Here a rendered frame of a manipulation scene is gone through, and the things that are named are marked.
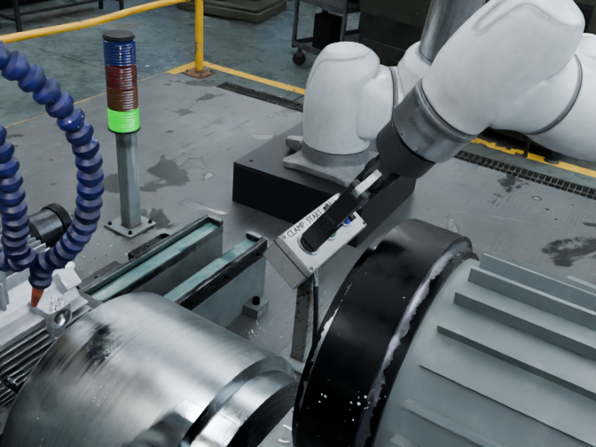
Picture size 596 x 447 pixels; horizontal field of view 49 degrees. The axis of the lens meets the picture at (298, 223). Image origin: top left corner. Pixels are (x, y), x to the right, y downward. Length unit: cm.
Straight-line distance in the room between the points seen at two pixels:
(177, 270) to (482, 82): 68
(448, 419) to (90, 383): 34
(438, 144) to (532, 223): 96
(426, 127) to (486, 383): 42
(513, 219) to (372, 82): 52
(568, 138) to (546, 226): 91
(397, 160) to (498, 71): 16
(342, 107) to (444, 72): 71
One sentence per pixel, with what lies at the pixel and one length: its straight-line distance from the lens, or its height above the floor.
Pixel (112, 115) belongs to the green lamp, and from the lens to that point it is 134.
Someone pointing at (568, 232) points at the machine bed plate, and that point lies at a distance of 169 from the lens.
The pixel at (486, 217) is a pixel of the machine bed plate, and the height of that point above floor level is 80.
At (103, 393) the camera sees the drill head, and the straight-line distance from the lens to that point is 60.
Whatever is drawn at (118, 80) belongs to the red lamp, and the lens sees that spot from 131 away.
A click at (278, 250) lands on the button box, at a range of 92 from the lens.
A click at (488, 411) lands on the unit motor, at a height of 133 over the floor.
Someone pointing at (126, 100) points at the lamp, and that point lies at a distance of 132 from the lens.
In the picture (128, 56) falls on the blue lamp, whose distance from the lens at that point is 130.
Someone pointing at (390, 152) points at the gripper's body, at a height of 126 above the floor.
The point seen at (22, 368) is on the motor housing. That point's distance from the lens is 82.
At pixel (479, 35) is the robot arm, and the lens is 70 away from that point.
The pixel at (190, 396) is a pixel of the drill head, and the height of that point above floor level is 116.
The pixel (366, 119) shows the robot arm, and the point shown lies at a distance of 142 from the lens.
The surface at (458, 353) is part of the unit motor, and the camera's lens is 36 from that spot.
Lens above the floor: 157
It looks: 31 degrees down
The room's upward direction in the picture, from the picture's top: 5 degrees clockwise
